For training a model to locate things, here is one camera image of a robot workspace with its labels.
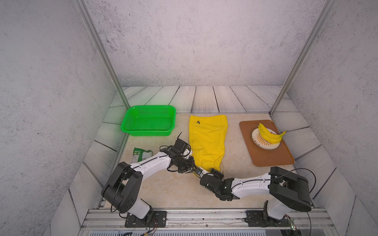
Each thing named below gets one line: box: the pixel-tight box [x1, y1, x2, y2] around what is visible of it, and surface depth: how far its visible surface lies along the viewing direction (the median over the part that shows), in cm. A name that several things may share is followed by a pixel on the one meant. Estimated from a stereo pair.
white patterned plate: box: [251, 127, 282, 151], surface depth 104 cm
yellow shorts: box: [189, 114, 228, 172], surface depth 104 cm
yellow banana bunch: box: [257, 122, 287, 145], surface depth 101 cm
